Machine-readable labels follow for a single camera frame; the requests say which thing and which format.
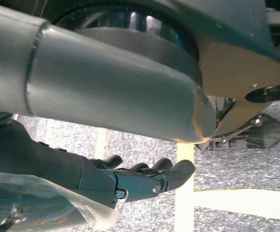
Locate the pale right wrist camera housing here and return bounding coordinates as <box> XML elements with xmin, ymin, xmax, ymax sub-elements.
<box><xmin>0</xmin><ymin>173</ymin><xmax>120</xmax><ymax>232</ymax></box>

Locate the yellow floor tape square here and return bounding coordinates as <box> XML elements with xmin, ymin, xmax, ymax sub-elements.
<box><xmin>174</xmin><ymin>142</ymin><xmax>280</xmax><ymax>232</ymax></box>

